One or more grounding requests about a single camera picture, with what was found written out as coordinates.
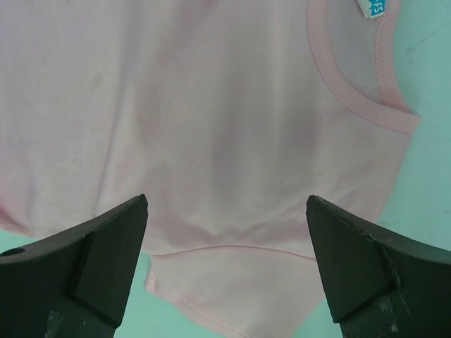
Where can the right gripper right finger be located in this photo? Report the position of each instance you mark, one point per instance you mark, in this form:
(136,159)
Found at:
(377,282)

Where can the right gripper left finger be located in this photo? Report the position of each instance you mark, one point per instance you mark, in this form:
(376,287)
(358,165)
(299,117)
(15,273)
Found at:
(75,283)

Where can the pink t-shirt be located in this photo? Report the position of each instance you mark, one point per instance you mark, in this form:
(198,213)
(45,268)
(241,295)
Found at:
(226,115)

